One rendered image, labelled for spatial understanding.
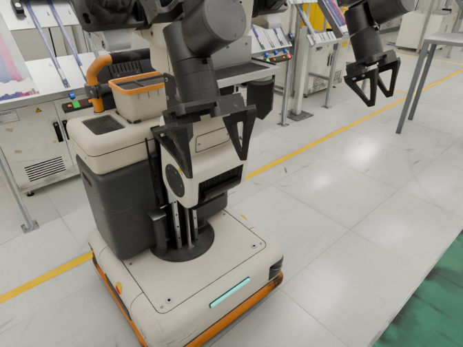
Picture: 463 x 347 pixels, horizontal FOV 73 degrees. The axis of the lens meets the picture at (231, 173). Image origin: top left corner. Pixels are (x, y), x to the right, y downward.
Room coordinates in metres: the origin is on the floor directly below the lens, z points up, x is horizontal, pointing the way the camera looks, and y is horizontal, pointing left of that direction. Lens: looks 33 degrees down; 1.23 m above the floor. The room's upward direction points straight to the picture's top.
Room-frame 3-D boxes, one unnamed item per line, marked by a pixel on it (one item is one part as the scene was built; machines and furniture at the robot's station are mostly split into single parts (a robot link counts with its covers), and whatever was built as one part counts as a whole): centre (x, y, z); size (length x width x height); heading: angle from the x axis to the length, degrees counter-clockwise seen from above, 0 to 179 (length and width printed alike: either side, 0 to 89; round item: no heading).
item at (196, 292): (0.99, 0.21, 0.16); 0.67 x 0.64 x 0.25; 40
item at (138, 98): (1.08, 0.29, 0.87); 0.23 x 0.15 x 0.11; 130
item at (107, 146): (1.06, 0.27, 0.59); 0.55 x 0.34 x 0.83; 130
